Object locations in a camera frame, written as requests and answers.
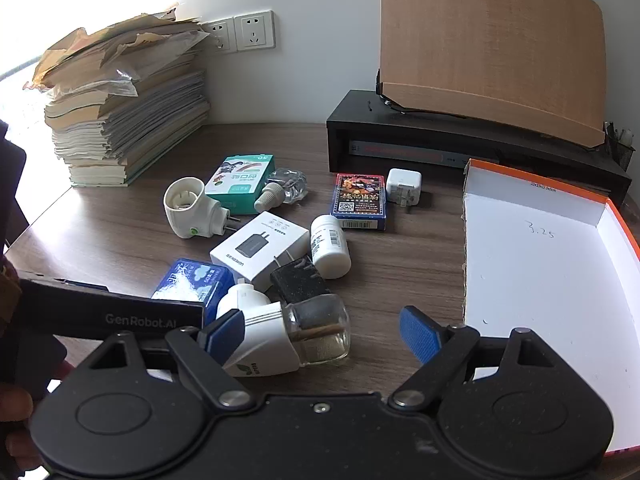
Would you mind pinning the black monitor riser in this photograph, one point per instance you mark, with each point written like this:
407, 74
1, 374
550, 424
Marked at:
360, 115

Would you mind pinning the white wall socket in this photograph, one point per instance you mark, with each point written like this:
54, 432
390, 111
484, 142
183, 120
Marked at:
255, 30
220, 35

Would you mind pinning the white empty plug heater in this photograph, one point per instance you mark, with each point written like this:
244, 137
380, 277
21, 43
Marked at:
187, 205

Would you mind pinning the white charger packaging box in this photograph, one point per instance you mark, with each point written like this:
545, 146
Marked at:
257, 245

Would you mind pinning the white round tool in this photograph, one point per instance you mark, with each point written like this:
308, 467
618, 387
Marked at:
623, 136

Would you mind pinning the wooden book stand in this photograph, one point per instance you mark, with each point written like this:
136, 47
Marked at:
490, 45

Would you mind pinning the blue tissue box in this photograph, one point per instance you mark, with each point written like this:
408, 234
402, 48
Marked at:
192, 282

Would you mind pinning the orange and white cardboard box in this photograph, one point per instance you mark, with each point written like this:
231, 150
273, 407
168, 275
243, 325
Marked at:
540, 270

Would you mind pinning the grey book red stripe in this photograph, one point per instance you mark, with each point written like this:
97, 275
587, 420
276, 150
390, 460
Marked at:
400, 151

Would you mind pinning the stack of books and papers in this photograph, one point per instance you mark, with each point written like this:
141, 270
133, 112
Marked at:
125, 110

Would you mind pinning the white charger adapter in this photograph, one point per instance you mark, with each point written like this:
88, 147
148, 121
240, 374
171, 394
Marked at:
404, 185

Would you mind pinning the blue playing card box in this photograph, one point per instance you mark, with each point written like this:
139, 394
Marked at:
359, 200

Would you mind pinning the white pill bottle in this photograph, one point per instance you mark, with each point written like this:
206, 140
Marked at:
330, 247

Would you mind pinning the green and white box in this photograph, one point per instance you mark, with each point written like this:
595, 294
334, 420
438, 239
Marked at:
240, 180

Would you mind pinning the black charger adapter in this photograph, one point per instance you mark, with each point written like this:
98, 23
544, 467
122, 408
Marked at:
300, 280

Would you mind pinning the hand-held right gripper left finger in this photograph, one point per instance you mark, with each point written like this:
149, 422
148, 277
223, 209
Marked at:
222, 337

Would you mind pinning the black mesh pen holder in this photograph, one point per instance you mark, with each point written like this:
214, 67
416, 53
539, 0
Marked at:
620, 155

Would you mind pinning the clear glass bottle white cap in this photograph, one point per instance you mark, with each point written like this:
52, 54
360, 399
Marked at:
287, 185

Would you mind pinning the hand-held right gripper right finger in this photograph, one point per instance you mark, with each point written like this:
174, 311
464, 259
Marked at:
417, 335

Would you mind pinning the person's left hand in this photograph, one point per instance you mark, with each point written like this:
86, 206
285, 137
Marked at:
12, 410

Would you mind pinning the white mosquito repellent plug heater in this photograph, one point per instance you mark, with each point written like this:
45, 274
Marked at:
270, 330

